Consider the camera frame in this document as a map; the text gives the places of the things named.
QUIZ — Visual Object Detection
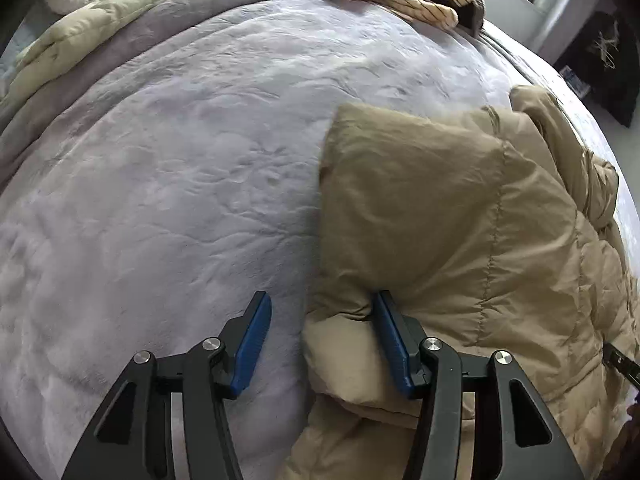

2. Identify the tan puffer jacket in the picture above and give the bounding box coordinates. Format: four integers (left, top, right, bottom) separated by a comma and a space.
280, 86, 639, 479

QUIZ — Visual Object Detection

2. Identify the person right hand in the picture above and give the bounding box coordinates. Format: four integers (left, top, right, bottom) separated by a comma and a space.
599, 399, 640, 480

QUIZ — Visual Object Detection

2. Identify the lavender plush bed blanket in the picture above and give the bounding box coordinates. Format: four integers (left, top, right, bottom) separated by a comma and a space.
0, 0, 640, 480

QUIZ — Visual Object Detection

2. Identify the small printed box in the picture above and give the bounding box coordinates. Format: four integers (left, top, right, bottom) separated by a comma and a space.
560, 65, 591, 100

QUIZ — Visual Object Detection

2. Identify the cream quilted comforter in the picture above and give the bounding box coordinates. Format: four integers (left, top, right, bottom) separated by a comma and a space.
1, 0, 163, 106

